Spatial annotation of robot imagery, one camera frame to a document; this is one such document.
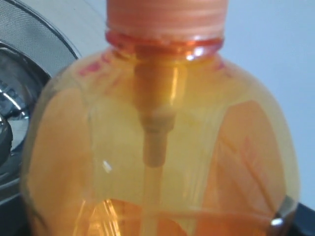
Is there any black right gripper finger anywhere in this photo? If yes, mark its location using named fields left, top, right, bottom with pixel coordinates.
left=292, top=203, right=315, bottom=236

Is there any steel mesh strainer bowl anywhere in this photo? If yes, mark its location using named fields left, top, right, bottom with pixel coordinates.
left=0, top=0, right=80, bottom=205

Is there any small stainless steel bowl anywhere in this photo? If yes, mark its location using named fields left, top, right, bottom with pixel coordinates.
left=0, top=42, right=51, bottom=178

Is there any orange dish soap pump bottle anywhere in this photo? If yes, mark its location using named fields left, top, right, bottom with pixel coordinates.
left=21, top=0, right=299, bottom=236

